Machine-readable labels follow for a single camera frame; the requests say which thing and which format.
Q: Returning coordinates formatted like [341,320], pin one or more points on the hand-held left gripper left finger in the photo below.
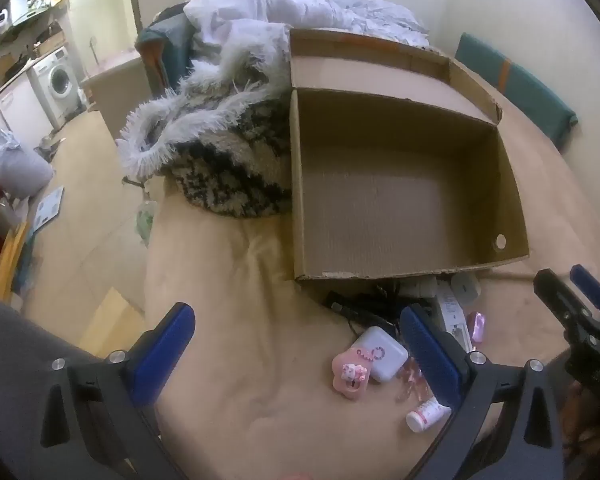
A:
[162,345]

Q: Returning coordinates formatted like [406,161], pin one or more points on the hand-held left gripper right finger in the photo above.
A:
[432,355]

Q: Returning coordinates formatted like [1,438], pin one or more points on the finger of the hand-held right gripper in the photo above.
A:
[592,287]
[560,297]

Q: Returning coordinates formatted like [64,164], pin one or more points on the white remote control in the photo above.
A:
[452,312]

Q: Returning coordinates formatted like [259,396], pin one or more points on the white rounded case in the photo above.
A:
[380,355]

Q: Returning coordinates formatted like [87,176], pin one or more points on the small white pink-label bottle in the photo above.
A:
[427,414]

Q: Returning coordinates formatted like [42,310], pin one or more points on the pink cat toy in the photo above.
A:
[350,377]

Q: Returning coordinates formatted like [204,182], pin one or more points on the cardboard box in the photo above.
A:
[395,195]

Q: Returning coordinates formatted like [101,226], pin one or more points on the person's right hand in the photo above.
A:
[587,425]

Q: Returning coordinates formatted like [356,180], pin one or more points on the shiny pink tube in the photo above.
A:
[476,327]

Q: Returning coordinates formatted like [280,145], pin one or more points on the light wooden board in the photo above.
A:
[112,322]

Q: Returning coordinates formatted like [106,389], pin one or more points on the white plug block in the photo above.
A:
[419,287]

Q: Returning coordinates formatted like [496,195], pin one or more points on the white power adapter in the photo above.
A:
[466,287]

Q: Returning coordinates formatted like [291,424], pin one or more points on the green plastic bag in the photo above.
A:
[145,222]

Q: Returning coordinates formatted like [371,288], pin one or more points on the printed paper sheet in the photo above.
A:
[49,207]

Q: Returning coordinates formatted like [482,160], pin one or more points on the yellow wooden chair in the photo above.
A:
[7,255]

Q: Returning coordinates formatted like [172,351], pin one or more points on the black and white fuzzy blanket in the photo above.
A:
[220,160]

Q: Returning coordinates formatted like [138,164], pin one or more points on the teal cushion with orange stripe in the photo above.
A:
[517,87]

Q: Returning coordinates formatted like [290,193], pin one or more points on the grey stuffed bag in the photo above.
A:
[17,165]

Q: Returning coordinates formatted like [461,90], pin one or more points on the beige low cabinet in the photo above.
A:
[115,100]

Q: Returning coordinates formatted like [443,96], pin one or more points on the white washing machine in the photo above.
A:
[57,82]

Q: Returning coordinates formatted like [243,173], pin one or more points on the kitchen counter with cabinets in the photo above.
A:
[10,105]

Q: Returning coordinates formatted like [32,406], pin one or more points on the teal padded chair back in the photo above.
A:
[165,50]

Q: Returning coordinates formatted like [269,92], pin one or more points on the white duvet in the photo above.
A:
[300,7]

